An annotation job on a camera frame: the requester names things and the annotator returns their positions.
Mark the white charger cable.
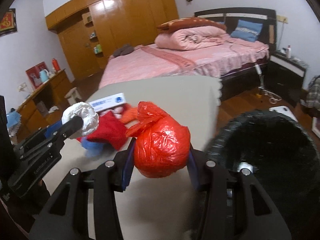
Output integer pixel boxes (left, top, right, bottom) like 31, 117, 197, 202
254, 63, 283, 105

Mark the blue plastic shoe cover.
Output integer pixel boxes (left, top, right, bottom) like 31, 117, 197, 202
44, 120, 105, 158

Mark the white alcohol wipes box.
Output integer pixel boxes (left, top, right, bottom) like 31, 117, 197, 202
88, 93, 126, 112

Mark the black trash bin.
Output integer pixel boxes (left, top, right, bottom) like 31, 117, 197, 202
204, 110, 319, 239

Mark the red thermos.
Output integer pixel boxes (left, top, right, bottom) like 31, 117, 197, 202
52, 58, 61, 72

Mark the red knit glove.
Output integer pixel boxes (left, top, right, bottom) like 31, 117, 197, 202
77, 111, 127, 150

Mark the light blue kettle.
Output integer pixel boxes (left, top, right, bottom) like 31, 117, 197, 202
39, 69, 49, 83

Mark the wooden wardrobe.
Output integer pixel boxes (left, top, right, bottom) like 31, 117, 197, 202
46, 0, 178, 80

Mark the wooden sideboard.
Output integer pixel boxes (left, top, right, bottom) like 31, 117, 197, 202
16, 70, 72, 142

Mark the small white stool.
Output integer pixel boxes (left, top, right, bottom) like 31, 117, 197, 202
65, 87, 82, 106

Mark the pink bed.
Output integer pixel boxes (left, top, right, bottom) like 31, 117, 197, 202
99, 34, 269, 88

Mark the white tissue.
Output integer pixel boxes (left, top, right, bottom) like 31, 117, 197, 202
61, 102, 99, 139

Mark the plaid clothing pile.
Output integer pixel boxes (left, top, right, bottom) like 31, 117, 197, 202
305, 75, 320, 111

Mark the orange foam net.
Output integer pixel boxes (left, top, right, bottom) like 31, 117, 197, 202
120, 107, 138, 124

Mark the white bathroom scale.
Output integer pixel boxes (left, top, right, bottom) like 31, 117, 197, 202
268, 106, 298, 122

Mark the pink face mask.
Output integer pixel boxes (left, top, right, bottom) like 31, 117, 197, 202
111, 106, 125, 119

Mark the white bottle on nightstand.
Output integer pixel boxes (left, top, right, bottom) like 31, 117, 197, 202
286, 45, 291, 59

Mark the framed red wall picture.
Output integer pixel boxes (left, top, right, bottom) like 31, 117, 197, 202
0, 8, 17, 36

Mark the folded pink quilt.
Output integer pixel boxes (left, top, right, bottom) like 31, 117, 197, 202
155, 26, 228, 51

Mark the red gift box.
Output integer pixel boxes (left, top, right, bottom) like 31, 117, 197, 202
25, 62, 48, 89

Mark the red plastic bag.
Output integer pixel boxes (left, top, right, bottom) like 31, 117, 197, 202
126, 101, 191, 178

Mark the brown folded blanket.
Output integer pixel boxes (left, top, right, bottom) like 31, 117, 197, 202
157, 17, 227, 34

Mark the blue pillow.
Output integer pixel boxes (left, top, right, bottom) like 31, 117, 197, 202
231, 20, 263, 42

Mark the black headboard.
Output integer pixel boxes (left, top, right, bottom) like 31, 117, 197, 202
194, 7, 278, 53

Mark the white cloth in sideboard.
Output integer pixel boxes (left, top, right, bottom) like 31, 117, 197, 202
48, 106, 59, 114

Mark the black nightstand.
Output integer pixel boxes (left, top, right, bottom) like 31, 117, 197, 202
264, 51, 309, 107

